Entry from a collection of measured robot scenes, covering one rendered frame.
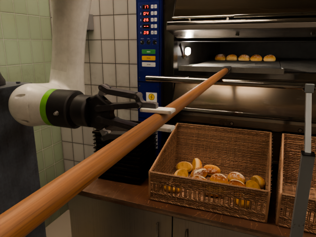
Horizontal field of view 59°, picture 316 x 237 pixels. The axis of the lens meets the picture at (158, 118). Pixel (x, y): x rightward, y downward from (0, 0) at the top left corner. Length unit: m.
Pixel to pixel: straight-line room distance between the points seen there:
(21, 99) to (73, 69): 0.17
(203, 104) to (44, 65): 1.12
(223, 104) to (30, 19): 1.32
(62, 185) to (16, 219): 0.06
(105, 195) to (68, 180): 1.17
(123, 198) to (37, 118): 0.84
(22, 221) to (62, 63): 0.58
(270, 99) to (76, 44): 1.15
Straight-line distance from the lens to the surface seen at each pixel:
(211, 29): 1.52
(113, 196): 1.49
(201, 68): 1.59
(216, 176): 1.57
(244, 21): 1.51
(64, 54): 0.82
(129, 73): 1.86
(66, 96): 0.68
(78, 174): 0.35
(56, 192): 0.32
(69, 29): 0.81
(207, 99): 1.70
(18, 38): 1.98
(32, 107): 0.73
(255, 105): 1.67
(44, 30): 2.14
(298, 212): 1.21
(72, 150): 2.27
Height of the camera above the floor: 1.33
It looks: 15 degrees down
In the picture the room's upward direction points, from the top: straight up
